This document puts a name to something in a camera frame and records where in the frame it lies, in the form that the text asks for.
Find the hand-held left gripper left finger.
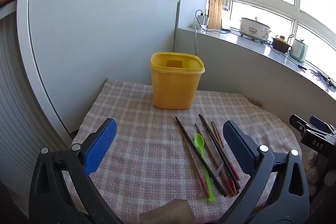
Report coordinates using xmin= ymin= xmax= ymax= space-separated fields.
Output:
xmin=29 ymin=118 xmax=124 ymax=224

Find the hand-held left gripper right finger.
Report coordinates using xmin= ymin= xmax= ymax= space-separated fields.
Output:
xmin=215 ymin=120 xmax=310 ymax=224

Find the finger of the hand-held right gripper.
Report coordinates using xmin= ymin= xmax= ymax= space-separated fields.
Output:
xmin=309 ymin=115 xmax=336 ymax=133
xmin=289 ymin=114 xmax=311 ymax=135

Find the bunch of wooden chopsticks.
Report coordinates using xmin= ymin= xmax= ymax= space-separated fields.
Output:
xmin=175 ymin=114 xmax=241 ymax=198

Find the green plastic spoon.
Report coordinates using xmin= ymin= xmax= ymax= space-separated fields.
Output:
xmin=193 ymin=134 xmax=216 ymax=203

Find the yellow plastic container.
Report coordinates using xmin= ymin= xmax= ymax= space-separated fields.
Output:
xmin=150 ymin=52 xmax=205 ymax=110

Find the pink plaid cloth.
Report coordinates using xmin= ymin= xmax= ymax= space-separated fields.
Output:
xmin=62 ymin=78 xmax=298 ymax=224

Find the mint green kettle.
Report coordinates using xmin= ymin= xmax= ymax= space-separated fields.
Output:
xmin=289 ymin=38 xmax=308 ymax=64

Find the brown clay pot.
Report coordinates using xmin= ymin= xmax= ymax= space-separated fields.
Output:
xmin=271 ymin=35 xmax=292 ymax=53

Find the white window sill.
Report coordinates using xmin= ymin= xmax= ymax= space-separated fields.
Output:
xmin=177 ymin=27 xmax=336 ymax=101

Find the white ribbed panel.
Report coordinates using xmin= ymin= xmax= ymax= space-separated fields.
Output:
xmin=0 ymin=14 xmax=71 ymax=203

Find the white floral slow cooker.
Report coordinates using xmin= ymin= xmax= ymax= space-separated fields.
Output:
xmin=239 ymin=17 xmax=272 ymax=42

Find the white cabinet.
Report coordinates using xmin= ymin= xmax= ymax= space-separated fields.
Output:
xmin=17 ymin=0 xmax=180 ymax=135

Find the white plastic bag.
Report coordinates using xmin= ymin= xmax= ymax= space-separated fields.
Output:
xmin=224 ymin=6 xmax=231 ymax=30

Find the wooden board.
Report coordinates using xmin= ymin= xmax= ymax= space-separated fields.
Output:
xmin=206 ymin=0 xmax=225 ymax=29

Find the black corded tool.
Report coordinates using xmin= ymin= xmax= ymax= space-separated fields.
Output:
xmin=310 ymin=70 xmax=336 ymax=89

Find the black power cable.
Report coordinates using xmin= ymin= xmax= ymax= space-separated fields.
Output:
xmin=265 ymin=40 xmax=307 ymax=71

